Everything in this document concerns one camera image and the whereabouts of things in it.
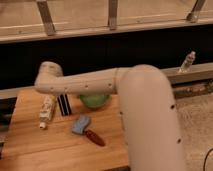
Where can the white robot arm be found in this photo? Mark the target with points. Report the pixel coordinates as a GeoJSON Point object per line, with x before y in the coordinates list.
{"type": "Point", "coordinates": [146, 105]}

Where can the black white striped eraser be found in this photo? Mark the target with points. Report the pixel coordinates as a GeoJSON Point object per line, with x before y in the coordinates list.
{"type": "Point", "coordinates": [64, 105]}

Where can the green bowl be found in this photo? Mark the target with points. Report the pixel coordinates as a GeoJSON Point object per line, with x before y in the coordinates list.
{"type": "Point", "coordinates": [94, 101]}

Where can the clear plastic bottle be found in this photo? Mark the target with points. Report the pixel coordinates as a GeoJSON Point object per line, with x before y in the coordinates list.
{"type": "Point", "coordinates": [187, 62]}

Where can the middle metal railing bracket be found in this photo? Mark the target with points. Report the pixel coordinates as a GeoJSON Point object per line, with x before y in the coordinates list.
{"type": "Point", "coordinates": [112, 14]}

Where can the metal railing bracket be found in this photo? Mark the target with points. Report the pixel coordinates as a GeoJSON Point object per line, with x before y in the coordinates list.
{"type": "Point", "coordinates": [193, 16]}
{"type": "Point", "coordinates": [46, 17]}
{"type": "Point", "coordinates": [112, 14]}

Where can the left metal railing bracket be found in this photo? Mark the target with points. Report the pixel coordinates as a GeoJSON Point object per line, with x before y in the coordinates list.
{"type": "Point", "coordinates": [46, 17]}

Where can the right metal railing bracket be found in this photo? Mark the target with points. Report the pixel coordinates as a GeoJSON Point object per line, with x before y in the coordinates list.
{"type": "Point", "coordinates": [193, 16]}

